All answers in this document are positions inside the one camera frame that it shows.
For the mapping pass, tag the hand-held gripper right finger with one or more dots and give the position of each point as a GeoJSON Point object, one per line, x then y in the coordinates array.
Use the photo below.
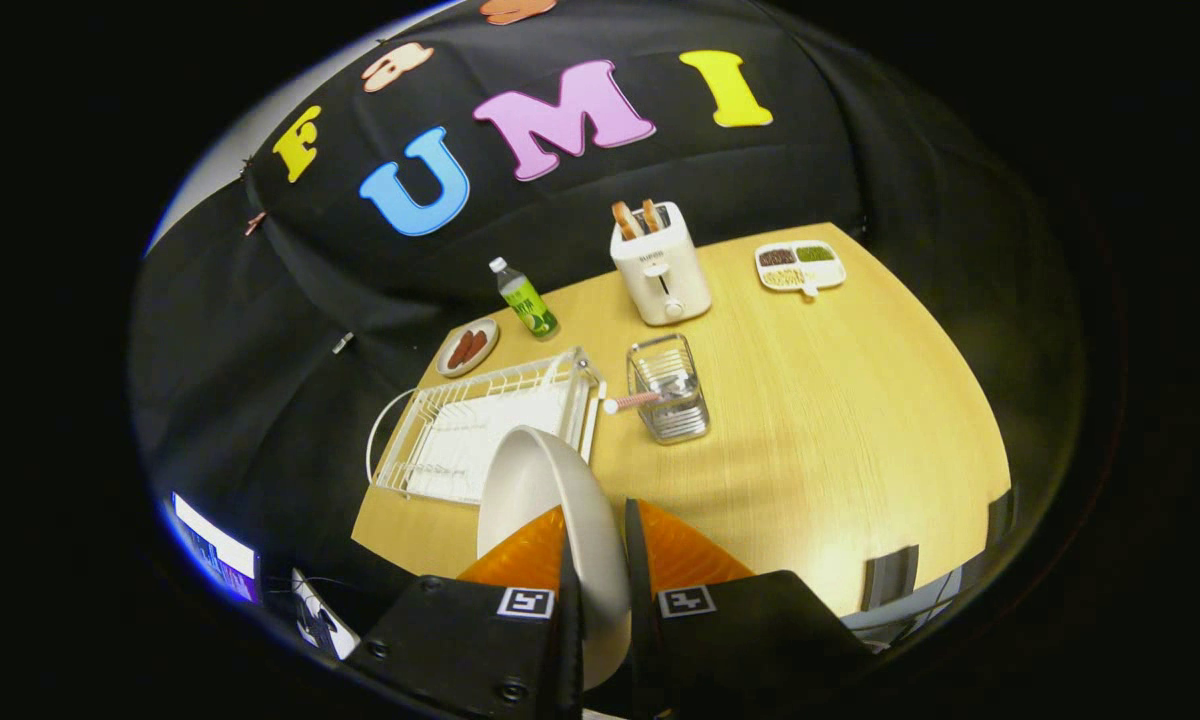
{"type": "Point", "coordinates": [740, 640]}

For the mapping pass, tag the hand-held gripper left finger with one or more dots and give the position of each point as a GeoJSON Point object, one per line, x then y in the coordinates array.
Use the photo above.
{"type": "Point", "coordinates": [480, 650]}

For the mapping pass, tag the white plate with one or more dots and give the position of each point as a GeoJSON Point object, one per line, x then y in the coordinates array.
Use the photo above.
{"type": "Point", "coordinates": [550, 480]}

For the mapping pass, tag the small beige sausage plate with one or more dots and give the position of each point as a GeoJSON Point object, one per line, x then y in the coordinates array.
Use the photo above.
{"type": "Point", "coordinates": [488, 335]}

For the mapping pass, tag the white divided bean dish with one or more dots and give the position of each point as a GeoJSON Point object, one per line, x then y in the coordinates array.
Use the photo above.
{"type": "Point", "coordinates": [828, 275]}

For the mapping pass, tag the white patterned sheet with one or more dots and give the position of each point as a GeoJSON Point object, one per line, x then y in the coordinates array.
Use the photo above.
{"type": "Point", "coordinates": [320, 615]}

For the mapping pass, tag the computer monitor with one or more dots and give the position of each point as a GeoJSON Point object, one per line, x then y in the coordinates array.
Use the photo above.
{"type": "Point", "coordinates": [215, 550]}

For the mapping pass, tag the brown sausage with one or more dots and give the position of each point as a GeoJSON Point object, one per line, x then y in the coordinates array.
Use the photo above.
{"type": "Point", "coordinates": [476, 345]}
{"type": "Point", "coordinates": [458, 350]}

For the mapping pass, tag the white cloth clip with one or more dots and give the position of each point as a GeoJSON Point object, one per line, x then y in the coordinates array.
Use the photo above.
{"type": "Point", "coordinates": [342, 343]}

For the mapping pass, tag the green tea bottle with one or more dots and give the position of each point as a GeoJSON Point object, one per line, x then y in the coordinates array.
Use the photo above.
{"type": "Point", "coordinates": [528, 305]}

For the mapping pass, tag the white toaster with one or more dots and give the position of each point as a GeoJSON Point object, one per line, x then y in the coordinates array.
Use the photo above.
{"type": "Point", "coordinates": [670, 285]}

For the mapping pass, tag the toast slice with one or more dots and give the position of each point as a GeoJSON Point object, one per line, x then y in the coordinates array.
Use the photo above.
{"type": "Point", "coordinates": [652, 215]}
{"type": "Point", "coordinates": [625, 220]}

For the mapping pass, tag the black backdrop cloth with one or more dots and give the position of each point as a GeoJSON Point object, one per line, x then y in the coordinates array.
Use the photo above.
{"type": "Point", "coordinates": [740, 170]}

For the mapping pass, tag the copper cloth clip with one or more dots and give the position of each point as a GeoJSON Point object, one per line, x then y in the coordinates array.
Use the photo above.
{"type": "Point", "coordinates": [254, 222]}

